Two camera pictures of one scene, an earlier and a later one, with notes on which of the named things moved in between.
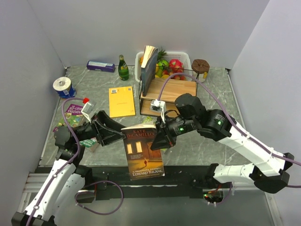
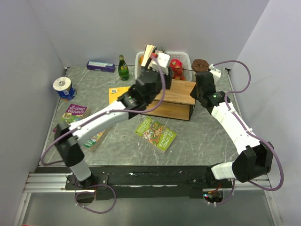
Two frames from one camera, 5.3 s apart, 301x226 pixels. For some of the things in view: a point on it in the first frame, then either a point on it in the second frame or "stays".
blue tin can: (69, 92) stays
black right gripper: (164, 139) -> (193, 93)
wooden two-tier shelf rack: (166, 92) stays
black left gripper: (108, 133) -> (169, 79)
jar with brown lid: (201, 67) stays
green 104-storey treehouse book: (90, 143) stays
